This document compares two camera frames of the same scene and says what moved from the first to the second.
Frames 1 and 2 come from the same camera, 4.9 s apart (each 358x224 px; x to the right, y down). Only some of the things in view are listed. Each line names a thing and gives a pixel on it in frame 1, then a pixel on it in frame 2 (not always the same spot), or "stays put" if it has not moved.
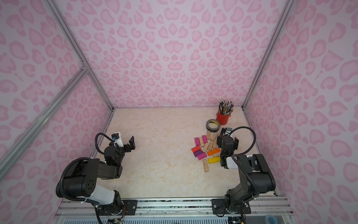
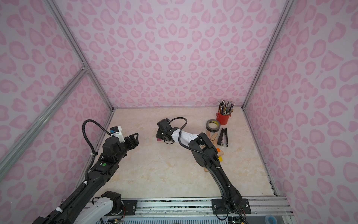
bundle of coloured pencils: (225, 108) stays put
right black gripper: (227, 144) -> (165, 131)
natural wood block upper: (214, 136) stays put
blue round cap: (270, 219) stays put
